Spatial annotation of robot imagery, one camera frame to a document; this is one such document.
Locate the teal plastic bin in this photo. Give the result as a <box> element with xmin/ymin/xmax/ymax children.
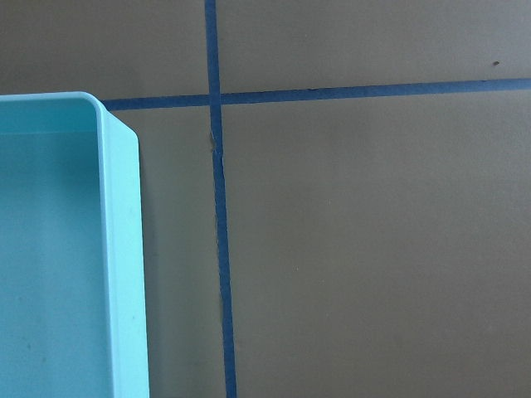
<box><xmin>1</xmin><ymin>92</ymin><xmax>149</xmax><ymax>397</ymax></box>

